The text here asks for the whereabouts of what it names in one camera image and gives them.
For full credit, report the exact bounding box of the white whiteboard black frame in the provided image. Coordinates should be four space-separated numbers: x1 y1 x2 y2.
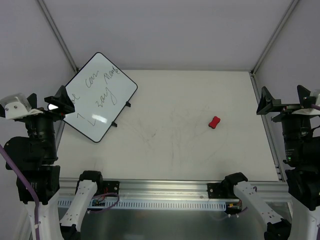
64 52 138 143

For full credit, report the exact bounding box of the red whiteboard eraser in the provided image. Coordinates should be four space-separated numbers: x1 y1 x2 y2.
208 116 221 129

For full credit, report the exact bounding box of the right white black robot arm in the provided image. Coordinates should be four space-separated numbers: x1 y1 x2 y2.
218 85 320 240

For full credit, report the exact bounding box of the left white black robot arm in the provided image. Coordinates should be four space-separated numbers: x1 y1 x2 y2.
0 86 104 240

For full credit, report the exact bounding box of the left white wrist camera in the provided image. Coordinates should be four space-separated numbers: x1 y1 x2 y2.
0 93 37 120

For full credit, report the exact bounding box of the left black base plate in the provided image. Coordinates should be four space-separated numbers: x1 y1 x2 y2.
100 180 120 194

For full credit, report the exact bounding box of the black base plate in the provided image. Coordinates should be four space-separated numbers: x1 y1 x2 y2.
100 180 120 194
206 182 237 199

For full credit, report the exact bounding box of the left aluminium frame post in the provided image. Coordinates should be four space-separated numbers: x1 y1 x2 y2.
36 0 79 73

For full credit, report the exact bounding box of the aluminium frame post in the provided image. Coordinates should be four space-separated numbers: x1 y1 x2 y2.
36 0 79 73
250 0 300 75

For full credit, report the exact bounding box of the right aluminium frame post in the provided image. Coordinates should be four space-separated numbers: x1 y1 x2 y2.
250 0 300 75

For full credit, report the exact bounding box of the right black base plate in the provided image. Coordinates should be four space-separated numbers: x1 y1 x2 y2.
206 182 237 199

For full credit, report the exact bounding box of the white slotted cable duct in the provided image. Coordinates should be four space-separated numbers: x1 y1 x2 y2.
58 197 227 211

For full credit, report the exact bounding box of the aluminium mounting rail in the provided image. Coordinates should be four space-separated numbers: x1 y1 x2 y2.
58 177 292 202

